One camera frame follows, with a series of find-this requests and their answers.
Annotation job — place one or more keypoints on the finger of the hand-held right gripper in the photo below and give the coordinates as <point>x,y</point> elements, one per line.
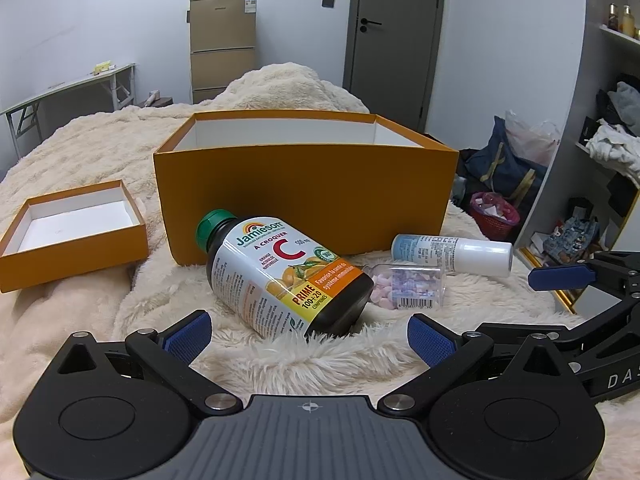
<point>600,327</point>
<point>560,277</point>

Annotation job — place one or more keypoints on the tan drawer cabinet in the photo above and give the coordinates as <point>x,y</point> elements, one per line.
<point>222,35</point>

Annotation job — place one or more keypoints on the white folding table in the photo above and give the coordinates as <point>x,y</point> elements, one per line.
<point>75,82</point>

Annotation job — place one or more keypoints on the small orange cardboard box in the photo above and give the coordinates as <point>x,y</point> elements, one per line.
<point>75,265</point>

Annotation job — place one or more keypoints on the white plastic bag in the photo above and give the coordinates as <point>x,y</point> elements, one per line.
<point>537,140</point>

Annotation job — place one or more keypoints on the grey garment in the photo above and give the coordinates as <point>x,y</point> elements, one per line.
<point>625,102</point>

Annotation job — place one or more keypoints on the clear container of pink pills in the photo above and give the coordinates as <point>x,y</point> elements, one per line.
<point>415,287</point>

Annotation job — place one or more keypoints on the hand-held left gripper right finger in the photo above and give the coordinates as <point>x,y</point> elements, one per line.
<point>432,340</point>

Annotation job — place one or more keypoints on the white curved shelf unit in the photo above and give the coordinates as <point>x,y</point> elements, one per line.
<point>565,160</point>

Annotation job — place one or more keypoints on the amber glass bottle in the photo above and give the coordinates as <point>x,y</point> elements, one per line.
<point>613,17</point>
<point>627,20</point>

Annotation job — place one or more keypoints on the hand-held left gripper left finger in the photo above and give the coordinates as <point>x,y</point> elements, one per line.
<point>187,337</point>

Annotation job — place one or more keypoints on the white garment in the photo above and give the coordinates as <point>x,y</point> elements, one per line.
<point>612,147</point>

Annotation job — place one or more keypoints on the brown vitamin bottle green cap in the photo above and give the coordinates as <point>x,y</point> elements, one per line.
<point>280,280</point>

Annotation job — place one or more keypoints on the white bottle blue label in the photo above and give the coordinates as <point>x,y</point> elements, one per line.
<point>480,259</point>

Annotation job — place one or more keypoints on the small yellow item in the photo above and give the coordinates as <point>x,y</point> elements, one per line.
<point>102,67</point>

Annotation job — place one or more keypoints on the large orange cardboard box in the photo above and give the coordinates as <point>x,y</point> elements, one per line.
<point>300,200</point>

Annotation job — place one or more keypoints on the grey door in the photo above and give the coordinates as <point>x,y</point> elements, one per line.
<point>395,60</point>

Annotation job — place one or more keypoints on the red basket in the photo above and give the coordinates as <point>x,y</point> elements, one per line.
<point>495,227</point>

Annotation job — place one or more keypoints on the dark blue bag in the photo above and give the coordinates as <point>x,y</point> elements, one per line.
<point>500,155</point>

